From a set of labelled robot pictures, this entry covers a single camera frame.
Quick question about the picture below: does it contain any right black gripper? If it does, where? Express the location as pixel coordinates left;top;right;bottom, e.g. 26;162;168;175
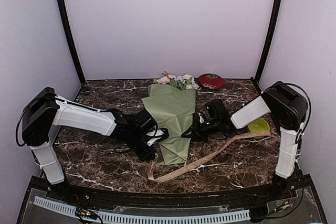
182;118;220;143

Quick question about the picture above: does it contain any tan ribbon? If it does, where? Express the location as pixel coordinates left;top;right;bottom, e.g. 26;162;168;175
147;131;271;183

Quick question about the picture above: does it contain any green and pink wrapping paper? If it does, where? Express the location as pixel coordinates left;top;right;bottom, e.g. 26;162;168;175
142;84;196;165

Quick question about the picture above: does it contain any white fake flower stem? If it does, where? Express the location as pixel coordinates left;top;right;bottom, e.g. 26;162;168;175
176;73;199;90

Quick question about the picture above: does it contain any pink rose fake flower stem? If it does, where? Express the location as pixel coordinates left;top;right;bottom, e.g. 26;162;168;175
153;71;176;84

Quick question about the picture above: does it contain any lime green plastic bowl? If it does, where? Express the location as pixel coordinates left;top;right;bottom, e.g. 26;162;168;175
247;118;270;132

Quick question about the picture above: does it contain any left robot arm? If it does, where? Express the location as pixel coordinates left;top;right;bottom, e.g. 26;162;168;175
15;87;157;201

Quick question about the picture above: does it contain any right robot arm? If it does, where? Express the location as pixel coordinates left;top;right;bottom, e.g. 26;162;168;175
181;81;311;179

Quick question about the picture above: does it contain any red floral plate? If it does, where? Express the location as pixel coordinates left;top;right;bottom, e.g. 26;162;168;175
198;73;225;90

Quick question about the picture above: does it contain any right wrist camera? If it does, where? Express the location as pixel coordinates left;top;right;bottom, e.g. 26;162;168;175
196;111;207;124

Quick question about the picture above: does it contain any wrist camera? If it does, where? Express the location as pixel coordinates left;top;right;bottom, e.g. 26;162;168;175
145;128;170;146
196;111;207;124

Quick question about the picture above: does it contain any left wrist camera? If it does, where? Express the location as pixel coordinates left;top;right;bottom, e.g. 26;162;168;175
145;128;170;146

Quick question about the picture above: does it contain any white slotted cable duct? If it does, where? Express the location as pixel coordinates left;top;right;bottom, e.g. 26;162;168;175
33;196;250;223

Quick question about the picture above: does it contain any black front table rail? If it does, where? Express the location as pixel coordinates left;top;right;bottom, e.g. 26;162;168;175
69;185;275;208

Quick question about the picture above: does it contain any right black frame post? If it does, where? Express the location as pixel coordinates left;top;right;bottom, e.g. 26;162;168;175
251;0;281;87

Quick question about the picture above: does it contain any black frame post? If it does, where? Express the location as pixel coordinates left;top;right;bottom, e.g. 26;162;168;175
57;0;86;85
251;0;281;87

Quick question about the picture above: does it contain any left black frame post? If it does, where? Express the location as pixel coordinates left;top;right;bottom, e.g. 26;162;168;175
57;0;86;85

